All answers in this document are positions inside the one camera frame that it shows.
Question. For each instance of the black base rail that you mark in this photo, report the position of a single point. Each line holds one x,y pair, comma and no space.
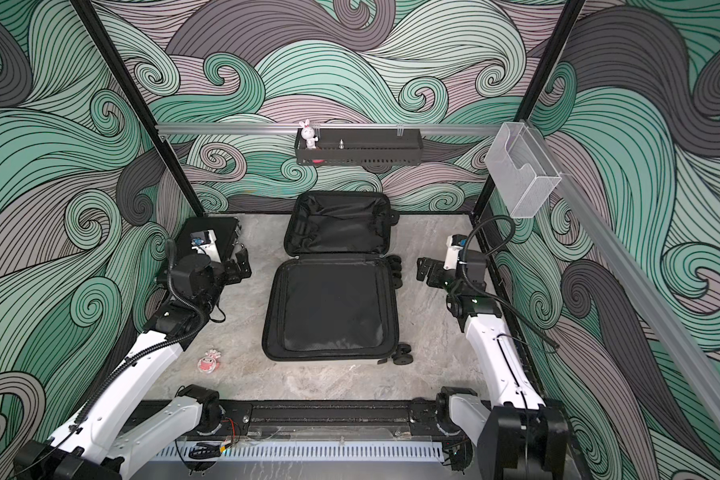
417,417

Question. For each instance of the white hard-shell suitcase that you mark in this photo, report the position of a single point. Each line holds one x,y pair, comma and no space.
335,298

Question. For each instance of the black flat case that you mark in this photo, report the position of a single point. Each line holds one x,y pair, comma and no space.
186,231

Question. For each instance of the aluminium back wall rail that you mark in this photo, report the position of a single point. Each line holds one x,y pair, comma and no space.
250,128

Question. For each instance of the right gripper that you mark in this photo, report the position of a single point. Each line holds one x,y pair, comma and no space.
437,267

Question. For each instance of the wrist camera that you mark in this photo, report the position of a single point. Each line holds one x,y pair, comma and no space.
455,244
204,242

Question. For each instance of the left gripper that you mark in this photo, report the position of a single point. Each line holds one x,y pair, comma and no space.
235,276

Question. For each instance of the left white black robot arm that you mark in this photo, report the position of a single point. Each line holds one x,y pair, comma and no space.
92,444

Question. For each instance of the aluminium right wall rail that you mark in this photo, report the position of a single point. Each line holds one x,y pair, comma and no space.
692,362

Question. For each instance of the white slotted cable duct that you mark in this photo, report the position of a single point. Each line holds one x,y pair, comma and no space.
314,451

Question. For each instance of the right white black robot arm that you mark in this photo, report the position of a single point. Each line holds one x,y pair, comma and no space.
514,434

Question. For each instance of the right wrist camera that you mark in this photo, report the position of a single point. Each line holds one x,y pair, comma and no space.
455,244

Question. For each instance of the aluminium wall rail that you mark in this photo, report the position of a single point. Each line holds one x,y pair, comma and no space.
692,362
250,128

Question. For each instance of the black wall shelf tray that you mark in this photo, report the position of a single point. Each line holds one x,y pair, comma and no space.
361,147

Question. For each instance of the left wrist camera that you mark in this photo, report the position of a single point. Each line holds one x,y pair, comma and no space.
204,242

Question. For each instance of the clear acrylic wall box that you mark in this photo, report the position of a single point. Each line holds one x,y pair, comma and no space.
522,168

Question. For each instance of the pink round toy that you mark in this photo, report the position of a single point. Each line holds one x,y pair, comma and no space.
209,362

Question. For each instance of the white bunny figurine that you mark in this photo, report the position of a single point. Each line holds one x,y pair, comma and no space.
309,135

